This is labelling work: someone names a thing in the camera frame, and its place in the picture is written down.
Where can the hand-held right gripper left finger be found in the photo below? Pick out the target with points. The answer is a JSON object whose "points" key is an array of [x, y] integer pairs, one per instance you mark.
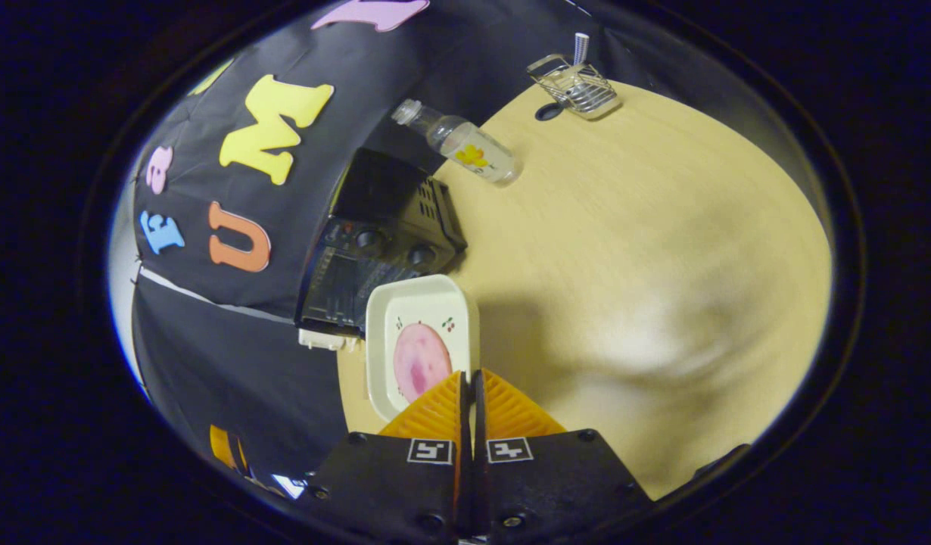
{"points": [[390, 484]]}

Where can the clear glass bottle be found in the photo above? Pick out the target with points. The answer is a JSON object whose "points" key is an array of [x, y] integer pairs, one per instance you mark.
{"points": [[465, 147]]}

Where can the white divided dish with grains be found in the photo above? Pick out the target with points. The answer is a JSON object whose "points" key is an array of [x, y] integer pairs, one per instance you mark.
{"points": [[325, 339]]}

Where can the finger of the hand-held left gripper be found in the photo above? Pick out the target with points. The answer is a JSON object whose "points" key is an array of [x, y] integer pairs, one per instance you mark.
{"points": [[225, 448]]}

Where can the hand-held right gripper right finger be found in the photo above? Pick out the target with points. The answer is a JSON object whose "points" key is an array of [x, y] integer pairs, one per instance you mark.
{"points": [[556, 484]]}

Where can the white square dish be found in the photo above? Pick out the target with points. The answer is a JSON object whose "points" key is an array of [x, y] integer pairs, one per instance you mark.
{"points": [[424, 299]]}

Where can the pink ham slice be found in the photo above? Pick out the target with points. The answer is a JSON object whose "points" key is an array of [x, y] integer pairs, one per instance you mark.
{"points": [[421, 359]]}

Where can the black electric oven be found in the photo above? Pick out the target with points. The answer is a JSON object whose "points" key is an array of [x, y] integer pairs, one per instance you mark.
{"points": [[382, 204]]}

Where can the black bottle cap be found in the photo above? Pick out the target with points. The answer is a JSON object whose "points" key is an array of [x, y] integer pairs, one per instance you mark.
{"points": [[548, 112]]}

